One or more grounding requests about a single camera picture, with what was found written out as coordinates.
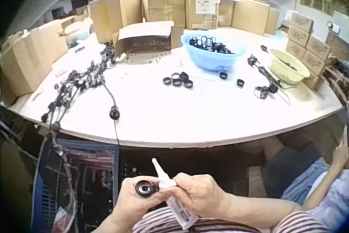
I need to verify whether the person's left hand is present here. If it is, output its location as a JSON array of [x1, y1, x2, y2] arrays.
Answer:
[[111, 177, 167, 219]]

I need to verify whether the person's right hand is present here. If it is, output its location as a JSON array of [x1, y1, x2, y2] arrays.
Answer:
[[173, 174, 233, 219]]

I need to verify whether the white glue bottle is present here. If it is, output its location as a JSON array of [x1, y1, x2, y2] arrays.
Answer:
[[151, 158, 201, 231]]

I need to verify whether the black lamp socket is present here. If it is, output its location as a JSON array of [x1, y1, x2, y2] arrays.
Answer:
[[134, 180, 160, 199]]

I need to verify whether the black plastic crate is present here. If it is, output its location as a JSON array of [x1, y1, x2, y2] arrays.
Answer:
[[119, 158, 155, 190]]

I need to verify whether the blue plastic crate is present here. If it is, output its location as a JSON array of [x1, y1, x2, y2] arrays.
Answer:
[[37, 136, 121, 233]]

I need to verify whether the light blue plastic bowl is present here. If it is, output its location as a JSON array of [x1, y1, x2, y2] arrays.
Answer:
[[180, 30, 248, 71]]

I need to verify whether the heap of black rings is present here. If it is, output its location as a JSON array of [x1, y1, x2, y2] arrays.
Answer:
[[188, 34, 237, 55]]

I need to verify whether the open low cardboard box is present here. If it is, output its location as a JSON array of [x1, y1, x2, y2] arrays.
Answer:
[[112, 20, 184, 55]]

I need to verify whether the pale yellow plastic bowl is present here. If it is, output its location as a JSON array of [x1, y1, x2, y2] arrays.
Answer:
[[269, 48, 311, 86]]

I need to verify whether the heap of small black parts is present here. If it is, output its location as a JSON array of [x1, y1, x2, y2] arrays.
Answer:
[[275, 57, 300, 71]]

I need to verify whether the tall labelled cardboard box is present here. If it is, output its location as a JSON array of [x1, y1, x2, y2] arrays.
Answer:
[[184, 0, 221, 31]]

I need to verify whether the large brown cardboard box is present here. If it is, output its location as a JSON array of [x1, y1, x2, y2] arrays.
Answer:
[[88, 0, 143, 44], [140, 0, 186, 29], [34, 18, 69, 63], [1, 27, 54, 98]]

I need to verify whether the wide brown cardboard box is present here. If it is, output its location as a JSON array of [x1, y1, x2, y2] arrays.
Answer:
[[218, 0, 281, 37]]

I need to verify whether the teal plastic bag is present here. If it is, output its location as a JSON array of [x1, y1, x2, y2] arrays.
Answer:
[[64, 23, 91, 49]]

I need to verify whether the stack of small printed cartons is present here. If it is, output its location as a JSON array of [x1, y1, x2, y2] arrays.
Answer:
[[284, 11, 332, 92]]

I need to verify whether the black cable with end socket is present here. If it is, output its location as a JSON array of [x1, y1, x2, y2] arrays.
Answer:
[[101, 79, 122, 146]]

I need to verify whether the cluster of black ring caps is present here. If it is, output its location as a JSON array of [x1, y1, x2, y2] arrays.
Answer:
[[162, 71, 196, 90]]

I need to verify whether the black socket cable string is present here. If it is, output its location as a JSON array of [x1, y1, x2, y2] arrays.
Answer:
[[247, 54, 292, 106]]

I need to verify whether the heap of black socket cables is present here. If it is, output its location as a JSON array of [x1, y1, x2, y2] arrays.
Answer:
[[40, 41, 121, 133]]

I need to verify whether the white wall socket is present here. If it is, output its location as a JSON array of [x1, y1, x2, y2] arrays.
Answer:
[[327, 21, 341, 33]]

